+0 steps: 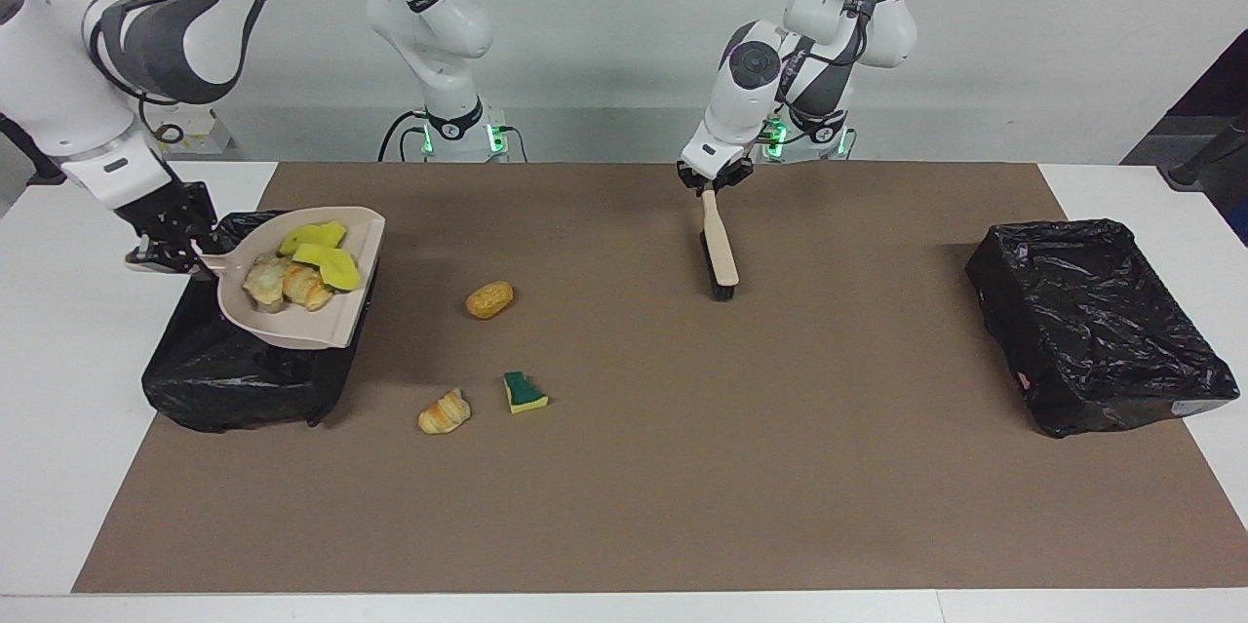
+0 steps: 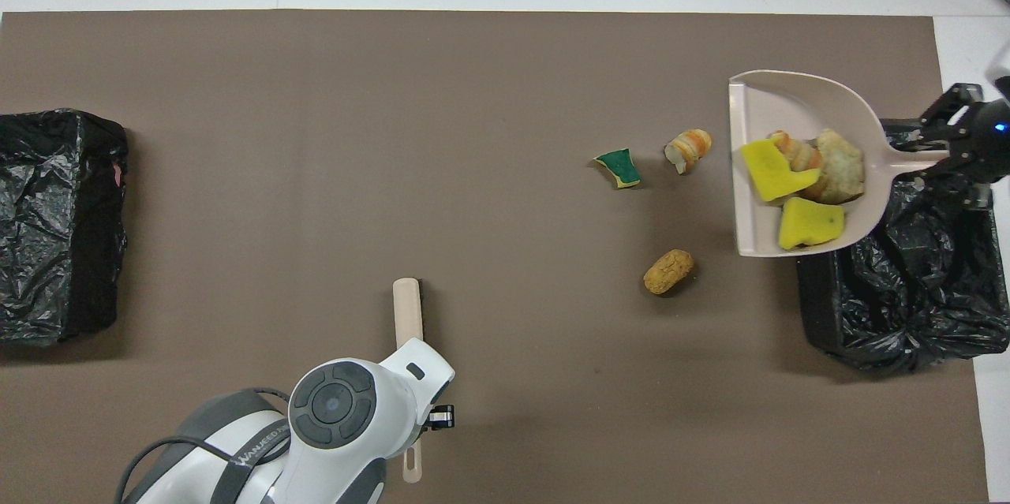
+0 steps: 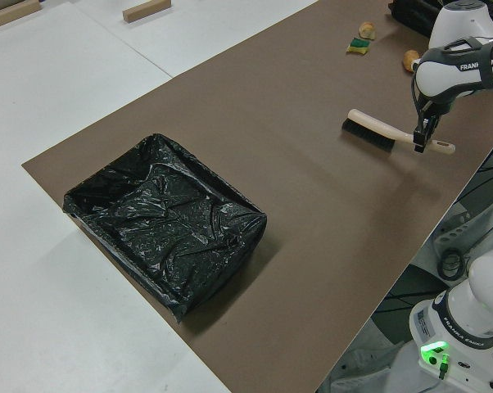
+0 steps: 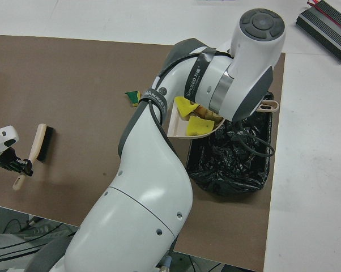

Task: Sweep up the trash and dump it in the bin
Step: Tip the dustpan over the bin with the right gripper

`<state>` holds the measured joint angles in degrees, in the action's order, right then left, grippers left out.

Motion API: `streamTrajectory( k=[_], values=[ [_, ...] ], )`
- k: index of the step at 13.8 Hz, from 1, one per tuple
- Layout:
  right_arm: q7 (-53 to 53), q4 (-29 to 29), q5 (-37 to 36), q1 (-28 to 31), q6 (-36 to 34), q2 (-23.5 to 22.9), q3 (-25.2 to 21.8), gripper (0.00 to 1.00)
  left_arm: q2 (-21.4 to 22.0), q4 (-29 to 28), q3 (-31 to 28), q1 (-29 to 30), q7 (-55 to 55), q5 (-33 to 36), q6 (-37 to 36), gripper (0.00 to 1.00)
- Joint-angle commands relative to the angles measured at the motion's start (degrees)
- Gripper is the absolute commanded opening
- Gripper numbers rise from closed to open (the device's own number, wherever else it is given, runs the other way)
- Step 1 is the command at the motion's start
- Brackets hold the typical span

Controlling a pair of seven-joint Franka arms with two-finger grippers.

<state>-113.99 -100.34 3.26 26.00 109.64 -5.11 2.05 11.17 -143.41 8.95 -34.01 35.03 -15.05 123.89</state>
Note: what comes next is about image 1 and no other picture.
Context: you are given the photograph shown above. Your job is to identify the black bag lined bin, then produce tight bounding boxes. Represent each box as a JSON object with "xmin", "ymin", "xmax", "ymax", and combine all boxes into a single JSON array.
[
  {"xmin": 965, "ymin": 218, "xmax": 1241, "ymax": 439},
  {"xmin": 141, "ymin": 211, "xmax": 381, "ymax": 434}
]

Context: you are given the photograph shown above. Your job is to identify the beige hand brush black bristles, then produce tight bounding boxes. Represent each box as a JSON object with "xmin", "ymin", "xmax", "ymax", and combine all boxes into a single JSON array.
[{"xmin": 697, "ymin": 188, "xmax": 741, "ymax": 303}]

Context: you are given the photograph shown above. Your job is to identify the small green yellow sponge wedge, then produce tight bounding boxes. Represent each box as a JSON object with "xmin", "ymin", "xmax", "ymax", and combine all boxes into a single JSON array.
[{"xmin": 503, "ymin": 371, "xmax": 549, "ymax": 414}]

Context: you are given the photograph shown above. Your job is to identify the black stand foot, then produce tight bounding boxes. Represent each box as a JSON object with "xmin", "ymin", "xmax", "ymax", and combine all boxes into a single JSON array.
[
  {"xmin": 0, "ymin": 116, "xmax": 67, "ymax": 187},
  {"xmin": 1168, "ymin": 111, "xmax": 1248, "ymax": 193}
]

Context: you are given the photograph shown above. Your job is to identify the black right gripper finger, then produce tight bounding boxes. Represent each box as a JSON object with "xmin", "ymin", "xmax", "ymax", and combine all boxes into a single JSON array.
[
  {"xmin": 172, "ymin": 223, "xmax": 214, "ymax": 265},
  {"xmin": 131, "ymin": 231, "xmax": 175, "ymax": 274}
]

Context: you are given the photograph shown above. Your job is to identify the brown paper table mat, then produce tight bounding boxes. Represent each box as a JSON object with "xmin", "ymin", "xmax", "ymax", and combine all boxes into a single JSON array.
[{"xmin": 73, "ymin": 162, "xmax": 1248, "ymax": 595}]

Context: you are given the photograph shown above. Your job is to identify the orange striped croissant piece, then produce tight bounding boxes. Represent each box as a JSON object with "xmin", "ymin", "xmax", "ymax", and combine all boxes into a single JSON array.
[{"xmin": 417, "ymin": 388, "xmax": 472, "ymax": 435}]

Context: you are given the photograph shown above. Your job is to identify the beige plastic dustpan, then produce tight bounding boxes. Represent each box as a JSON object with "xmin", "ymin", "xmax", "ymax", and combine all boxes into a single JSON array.
[{"xmin": 125, "ymin": 206, "xmax": 387, "ymax": 352}]

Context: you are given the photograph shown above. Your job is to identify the pale beige foam chunk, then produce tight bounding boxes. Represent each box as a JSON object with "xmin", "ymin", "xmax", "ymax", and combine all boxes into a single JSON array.
[
  {"xmin": 241, "ymin": 254, "xmax": 293, "ymax": 315},
  {"xmin": 283, "ymin": 264, "xmax": 334, "ymax": 313}
]

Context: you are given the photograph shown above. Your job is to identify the golden brown bread roll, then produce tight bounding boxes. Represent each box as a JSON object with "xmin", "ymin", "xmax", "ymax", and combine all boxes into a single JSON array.
[{"xmin": 465, "ymin": 282, "xmax": 515, "ymax": 321}]

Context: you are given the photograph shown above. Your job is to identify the white power strip box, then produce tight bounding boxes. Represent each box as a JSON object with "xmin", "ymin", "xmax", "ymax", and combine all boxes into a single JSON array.
[{"xmin": 146, "ymin": 108, "xmax": 233, "ymax": 156}]

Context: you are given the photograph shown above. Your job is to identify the notched yellow green-backed sponge piece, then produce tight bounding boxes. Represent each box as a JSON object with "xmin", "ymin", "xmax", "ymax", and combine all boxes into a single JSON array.
[{"xmin": 280, "ymin": 221, "xmax": 348, "ymax": 255}]

